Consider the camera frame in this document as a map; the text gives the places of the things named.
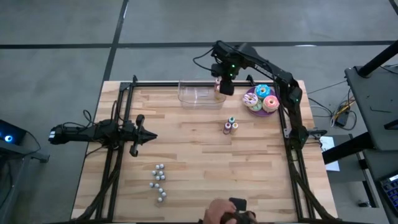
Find black leader arm handle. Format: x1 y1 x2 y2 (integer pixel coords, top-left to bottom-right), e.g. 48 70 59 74
220 197 257 224

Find clear plastic bin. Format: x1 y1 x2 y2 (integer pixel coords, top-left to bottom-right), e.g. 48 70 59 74
177 79 227 110

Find dark grey desk top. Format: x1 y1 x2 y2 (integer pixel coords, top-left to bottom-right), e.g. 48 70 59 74
357 149 398 224

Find blue frosted toy donut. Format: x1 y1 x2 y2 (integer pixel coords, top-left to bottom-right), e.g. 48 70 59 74
254 83 272 100

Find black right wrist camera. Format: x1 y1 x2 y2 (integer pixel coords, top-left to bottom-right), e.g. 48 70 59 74
210 63 223 78

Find black keyboard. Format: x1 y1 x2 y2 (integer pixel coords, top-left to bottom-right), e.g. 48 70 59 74
379 174 398 212

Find grey metal stand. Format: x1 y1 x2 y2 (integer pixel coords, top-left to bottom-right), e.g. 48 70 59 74
0 139 50 224

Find black desk leg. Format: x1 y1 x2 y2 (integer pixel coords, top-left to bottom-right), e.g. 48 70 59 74
322 132 374 165

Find purple striped white toy donut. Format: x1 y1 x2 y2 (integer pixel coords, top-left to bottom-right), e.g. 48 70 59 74
242 92 259 108

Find person's hand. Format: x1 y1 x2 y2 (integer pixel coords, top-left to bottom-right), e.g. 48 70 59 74
202 198 238 224

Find black pole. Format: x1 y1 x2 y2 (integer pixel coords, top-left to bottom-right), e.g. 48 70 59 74
356 39 398 78

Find yellow floor cable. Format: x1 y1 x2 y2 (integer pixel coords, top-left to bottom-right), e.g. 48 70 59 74
331 99 356 121

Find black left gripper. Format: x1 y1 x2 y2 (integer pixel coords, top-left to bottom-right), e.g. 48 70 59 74
123 114 158 157

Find white paper sheet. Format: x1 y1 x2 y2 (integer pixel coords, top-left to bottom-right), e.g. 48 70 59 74
319 136 341 172

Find black power adapter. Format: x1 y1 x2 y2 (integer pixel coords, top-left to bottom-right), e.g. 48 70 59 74
336 112 349 127

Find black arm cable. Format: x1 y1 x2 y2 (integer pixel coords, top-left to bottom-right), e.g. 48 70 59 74
192 46 217 74
62 108 125 150

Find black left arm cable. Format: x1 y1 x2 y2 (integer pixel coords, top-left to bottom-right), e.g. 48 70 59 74
62 108 125 150

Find black box with blue light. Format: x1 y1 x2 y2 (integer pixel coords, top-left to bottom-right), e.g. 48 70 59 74
0 119 27 146

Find black aluminium table frame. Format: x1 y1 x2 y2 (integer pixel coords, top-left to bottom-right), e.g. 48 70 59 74
73 74 340 223

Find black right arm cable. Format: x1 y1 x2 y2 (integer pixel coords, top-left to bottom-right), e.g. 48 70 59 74
192 46 217 74

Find pink frosted toy donut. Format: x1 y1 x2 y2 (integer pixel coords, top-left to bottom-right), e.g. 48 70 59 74
262 95 280 113

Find purple plate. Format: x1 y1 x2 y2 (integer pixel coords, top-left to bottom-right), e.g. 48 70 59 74
243 85 280 118

